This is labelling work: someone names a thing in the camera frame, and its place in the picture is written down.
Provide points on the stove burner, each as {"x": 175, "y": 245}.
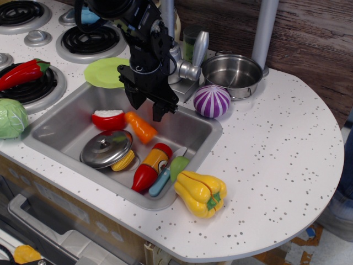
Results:
{"x": 19, "y": 17}
{"x": 39, "y": 94}
{"x": 84, "y": 48}

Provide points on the green toy fruit half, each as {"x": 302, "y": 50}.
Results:
{"x": 177, "y": 165}

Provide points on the steel pot lid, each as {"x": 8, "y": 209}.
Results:
{"x": 106, "y": 148}

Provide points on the oven door handle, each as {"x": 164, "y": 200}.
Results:
{"x": 56, "y": 240}

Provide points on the stainless steel pot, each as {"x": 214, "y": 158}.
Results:
{"x": 237, "y": 74}

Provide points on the red bowl with rice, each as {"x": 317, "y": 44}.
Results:
{"x": 109, "y": 119}

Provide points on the red yellow ketchup bottle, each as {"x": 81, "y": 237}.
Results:
{"x": 149, "y": 170}

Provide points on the orange toy carrot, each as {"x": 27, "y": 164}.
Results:
{"x": 142, "y": 129}

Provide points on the silver stove knob back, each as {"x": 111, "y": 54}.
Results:
{"x": 68, "y": 18}

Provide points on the silver sink basin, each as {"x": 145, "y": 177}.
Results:
{"x": 62, "y": 132}

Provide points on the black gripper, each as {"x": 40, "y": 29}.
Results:
{"x": 154, "y": 86}

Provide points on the green spice jar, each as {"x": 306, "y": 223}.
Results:
{"x": 190, "y": 34}

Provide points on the blue toy bowl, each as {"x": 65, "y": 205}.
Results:
{"x": 87, "y": 16}

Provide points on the grey support pole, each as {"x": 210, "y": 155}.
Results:
{"x": 265, "y": 25}

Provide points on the cream toy bottle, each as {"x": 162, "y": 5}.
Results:
{"x": 177, "y": 26}

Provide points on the silver stove knob left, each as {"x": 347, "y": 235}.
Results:
{"x": 5, "y": 60}

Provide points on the light green plate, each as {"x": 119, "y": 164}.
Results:
{"x": 103, "y": 72}

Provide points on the back left stove burner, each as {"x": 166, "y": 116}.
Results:
{"x": 19, "y": 17}

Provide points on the yellow toy corn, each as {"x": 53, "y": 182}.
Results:
{"x": 124, "y": 162}

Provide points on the silver stove knob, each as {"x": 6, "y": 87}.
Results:
{"x": 37, "y": 38}
{"x": 68, "y": 18}
{"x": 5, "y": 60}

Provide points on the blue handled toy knife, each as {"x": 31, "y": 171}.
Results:
{"x": 164, "y": 176}

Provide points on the red toy chili pepper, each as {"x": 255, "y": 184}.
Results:
{"x": 23, "y": 73}

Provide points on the yellow object bottom left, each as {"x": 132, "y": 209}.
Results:
{"x": 25, "y": 253}

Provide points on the yellow toy bell pepper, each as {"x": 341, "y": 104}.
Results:
{"x": 203, "y": 195}

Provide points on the green toy cabbage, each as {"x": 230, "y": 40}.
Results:
{"x": 14, "y": 118}

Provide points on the front stove burner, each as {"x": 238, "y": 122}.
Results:
{"x": 39, "y": 94}

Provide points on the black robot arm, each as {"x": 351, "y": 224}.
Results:
{"x": 141, "y": 25}

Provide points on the back right stove burner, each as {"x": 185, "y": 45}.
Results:
{"x": 84, "y": 48}

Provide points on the silver toy faucet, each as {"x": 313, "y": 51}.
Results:
{"x": 184, "y": 76}

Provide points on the purple striped toy onion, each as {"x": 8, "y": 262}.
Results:
{"x": 211, "y": 101}

